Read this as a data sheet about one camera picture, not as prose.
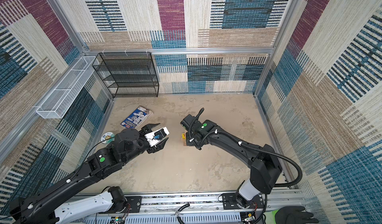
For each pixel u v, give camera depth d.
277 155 0.40
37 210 0.39
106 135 0.89
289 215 0.69
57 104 0.71
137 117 1.04
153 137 0.53
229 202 0.73
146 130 0.58
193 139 0.58
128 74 1.11
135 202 0.75
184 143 0.92
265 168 0.42
